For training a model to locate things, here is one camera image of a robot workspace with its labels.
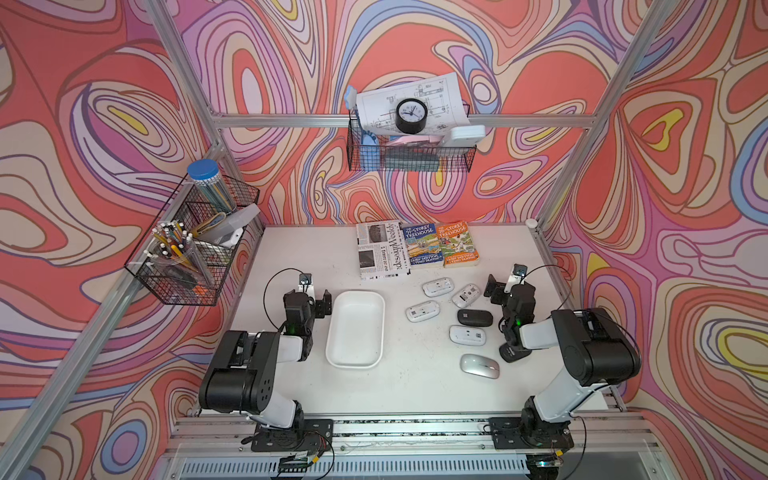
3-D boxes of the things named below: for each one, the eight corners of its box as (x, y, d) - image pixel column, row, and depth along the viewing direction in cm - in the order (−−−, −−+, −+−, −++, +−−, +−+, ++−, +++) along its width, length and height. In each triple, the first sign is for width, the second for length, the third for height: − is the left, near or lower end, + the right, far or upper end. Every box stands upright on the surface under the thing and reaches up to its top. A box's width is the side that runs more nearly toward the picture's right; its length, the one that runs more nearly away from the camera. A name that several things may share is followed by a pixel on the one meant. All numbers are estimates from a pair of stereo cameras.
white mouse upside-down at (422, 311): (409, 324, 94) (410, 321, 93) (403, 311, 98) (404, 308, 96) (441, 313, 97) (442, 310, 95) (434, 301, 100) (435, 297, 98)
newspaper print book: (359, 279, 105) (358, 274, 102) (356, 229, 121) (355, 223, 118) (411, 275, 106) (411, 269, 103) (401, 225, 122) (401, 219, 120)
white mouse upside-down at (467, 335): (448, 341, 91) (449, 338, 89) (449, 327, 94) (450, 324, 92) (484, 347, 90) (486, 344, 88) (484, 333, 92) (486, 330, 91)
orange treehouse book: (441, 266, 109) (442, 261, 106) (435, 226, 122) (436, 221, 120) (478, 266, 109) (480, 261, 106) (468, 226, 122) (470, 221, 120)
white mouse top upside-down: (426, 298, 101) (426, 295, 99) (420, 286, 104) (421, 282, 102) (456, 291, 103) (457, 287, 101) (449, 279, 106) (450, 275, 104)
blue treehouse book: (405, 265, 109) (405, 261, 107) (403, 227, 121) (403, 223, 119) (442, 265, 108) (443, 261, 107) (436, 227, 121) (437, 223, 119)
